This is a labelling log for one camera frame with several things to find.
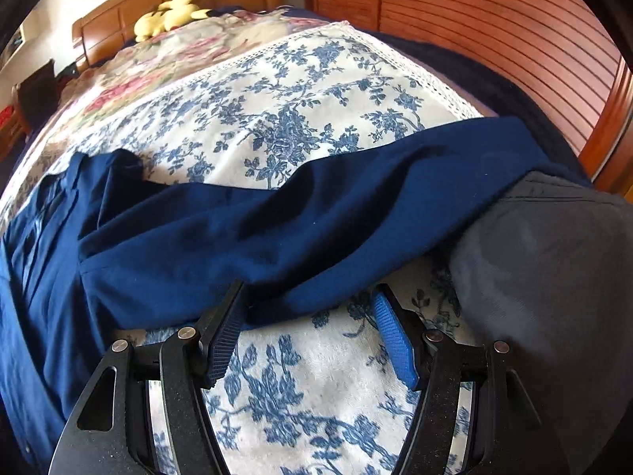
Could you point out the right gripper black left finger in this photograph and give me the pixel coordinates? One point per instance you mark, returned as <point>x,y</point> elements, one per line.
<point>137,392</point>

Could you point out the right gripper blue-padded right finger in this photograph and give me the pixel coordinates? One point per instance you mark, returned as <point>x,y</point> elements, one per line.
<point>506,435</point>

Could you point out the navy blue suit jacket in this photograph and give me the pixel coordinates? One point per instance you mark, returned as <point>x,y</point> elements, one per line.
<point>101,248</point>

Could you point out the dark grey garment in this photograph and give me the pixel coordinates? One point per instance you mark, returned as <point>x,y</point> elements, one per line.
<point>548,268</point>

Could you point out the blue floral white bedspread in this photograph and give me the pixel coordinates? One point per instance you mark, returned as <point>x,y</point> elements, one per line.
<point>317,395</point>

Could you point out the navy blue bed sheet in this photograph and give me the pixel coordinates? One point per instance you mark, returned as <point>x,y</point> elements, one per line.
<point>491,93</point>

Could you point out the dark wooden chair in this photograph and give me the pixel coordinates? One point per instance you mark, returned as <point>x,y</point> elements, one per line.
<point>36,98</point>

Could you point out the pink floral quilt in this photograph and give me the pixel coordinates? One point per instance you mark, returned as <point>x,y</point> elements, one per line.
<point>140,68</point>

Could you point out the wooden louvered wardrobe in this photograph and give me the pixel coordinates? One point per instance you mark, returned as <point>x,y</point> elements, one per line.
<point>557,51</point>

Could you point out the yellow plush toy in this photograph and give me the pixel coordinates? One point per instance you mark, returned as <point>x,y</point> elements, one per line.
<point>167,16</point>

